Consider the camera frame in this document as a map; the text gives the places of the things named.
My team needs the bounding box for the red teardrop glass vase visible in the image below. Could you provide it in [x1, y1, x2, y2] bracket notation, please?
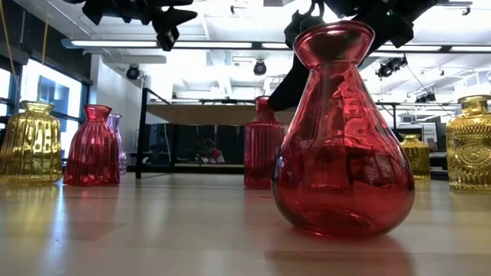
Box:
[271, 19, 416, 238]

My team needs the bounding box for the person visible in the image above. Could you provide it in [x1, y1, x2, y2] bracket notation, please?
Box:
[197, 138, 226, 165]

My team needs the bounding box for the yellow ribbed glass vase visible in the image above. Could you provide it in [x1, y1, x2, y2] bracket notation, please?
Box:
[0, 100, 64, 186]

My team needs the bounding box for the large yellow embossed glass vase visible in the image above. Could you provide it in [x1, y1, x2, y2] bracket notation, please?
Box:
[446, 94, 491, 192]

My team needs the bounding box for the purple tall glass vase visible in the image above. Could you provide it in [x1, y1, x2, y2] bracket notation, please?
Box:
[106, 113, 128, 176]

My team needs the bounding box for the long ceiling light bar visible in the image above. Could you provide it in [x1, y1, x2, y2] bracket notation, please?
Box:
[61, 37, 491, 54]

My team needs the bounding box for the red ribbed flared glass vase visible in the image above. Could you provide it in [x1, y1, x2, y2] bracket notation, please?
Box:
[63, 103, 121, 188]

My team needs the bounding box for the red ribbed cylinder glass vase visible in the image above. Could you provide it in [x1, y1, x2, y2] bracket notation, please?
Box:
[243, 95, 287, 189]

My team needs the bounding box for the black ceiling spotlight cluster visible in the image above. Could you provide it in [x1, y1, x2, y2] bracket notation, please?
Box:
[375, 55, 409, 80]

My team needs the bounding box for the yellow hanging strap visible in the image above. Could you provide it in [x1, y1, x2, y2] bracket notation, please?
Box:
[40, 0, 51, 66]

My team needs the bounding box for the small yellow glass vase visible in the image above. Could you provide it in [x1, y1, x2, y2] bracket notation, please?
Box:
[399, 133, 432, 182]

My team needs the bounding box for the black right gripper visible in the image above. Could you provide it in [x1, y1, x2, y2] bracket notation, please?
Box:
[284, 0, 440, 49]

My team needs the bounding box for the large window black frame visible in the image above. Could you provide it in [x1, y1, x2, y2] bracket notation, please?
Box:
[0, 57, 92, 172]

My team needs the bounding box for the black metal table frame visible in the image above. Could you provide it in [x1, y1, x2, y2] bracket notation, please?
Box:
[120, 163, 450, 182]

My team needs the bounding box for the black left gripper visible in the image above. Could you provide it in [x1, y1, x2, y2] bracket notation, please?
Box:
[82, 0, 199, 53]

